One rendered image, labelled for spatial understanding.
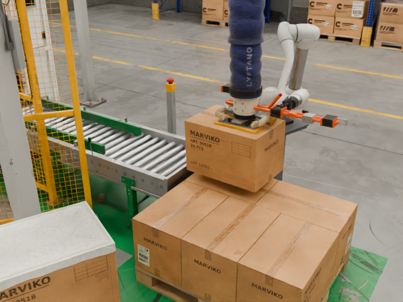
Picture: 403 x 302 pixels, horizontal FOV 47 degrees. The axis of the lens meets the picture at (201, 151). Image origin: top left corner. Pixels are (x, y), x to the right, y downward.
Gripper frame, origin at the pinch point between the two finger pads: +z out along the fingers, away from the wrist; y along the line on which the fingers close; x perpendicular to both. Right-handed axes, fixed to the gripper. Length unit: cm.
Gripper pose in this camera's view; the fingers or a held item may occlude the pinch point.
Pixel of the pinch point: (280, 111)
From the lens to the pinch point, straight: 311.4
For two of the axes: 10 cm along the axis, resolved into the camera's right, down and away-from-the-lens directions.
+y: 0.0, 8.9, 4.5
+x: -8.3, -2.5, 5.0
